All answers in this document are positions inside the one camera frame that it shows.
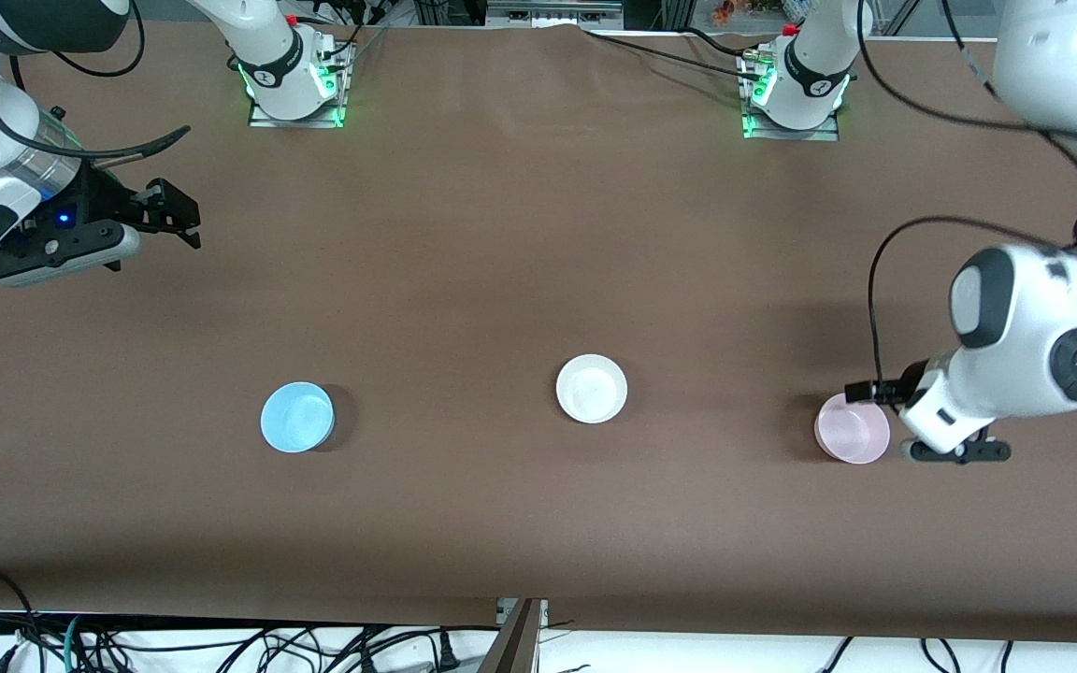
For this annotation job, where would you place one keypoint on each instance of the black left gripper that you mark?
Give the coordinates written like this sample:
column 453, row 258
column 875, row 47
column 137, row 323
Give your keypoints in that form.
column 910, row 381

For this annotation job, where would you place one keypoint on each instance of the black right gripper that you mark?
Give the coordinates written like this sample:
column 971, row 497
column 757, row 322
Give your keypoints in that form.
column 101, row 203

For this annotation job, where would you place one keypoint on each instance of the pink plastic bowl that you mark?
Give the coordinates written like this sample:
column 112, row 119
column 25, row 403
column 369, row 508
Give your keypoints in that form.
column 849, row 432

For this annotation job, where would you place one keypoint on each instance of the blue plastic bowl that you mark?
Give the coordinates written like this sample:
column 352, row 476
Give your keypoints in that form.
column 297, row 418

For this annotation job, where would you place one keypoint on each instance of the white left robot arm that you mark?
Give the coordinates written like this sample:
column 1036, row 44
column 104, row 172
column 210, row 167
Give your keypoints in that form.
column 1025, row 327

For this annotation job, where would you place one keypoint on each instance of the white plastic bowl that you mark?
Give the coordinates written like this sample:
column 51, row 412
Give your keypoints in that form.
column 592, row 389

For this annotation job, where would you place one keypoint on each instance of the brown table cover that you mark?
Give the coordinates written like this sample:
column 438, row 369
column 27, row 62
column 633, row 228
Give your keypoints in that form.
column 501, row 234

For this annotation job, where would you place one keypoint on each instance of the small orange object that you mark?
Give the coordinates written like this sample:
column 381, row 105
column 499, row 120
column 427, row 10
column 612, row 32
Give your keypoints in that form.
column 725, row 11

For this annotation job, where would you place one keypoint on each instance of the aluminium profile bar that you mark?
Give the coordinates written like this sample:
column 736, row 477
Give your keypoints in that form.
column 515, row 645

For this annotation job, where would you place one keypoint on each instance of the black power plug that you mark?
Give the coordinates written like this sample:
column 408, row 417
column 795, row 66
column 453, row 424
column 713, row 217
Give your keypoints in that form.
column 448, row 650

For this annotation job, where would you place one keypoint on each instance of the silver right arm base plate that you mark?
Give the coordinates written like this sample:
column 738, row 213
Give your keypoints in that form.
column 263, row 117

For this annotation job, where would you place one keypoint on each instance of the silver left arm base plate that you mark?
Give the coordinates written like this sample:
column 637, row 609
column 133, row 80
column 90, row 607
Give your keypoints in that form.
column 828, row 133

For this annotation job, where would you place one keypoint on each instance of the silver aluminium frame rail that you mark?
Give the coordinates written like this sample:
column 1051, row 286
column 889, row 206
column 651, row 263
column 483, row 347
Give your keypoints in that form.
column 552, row 11

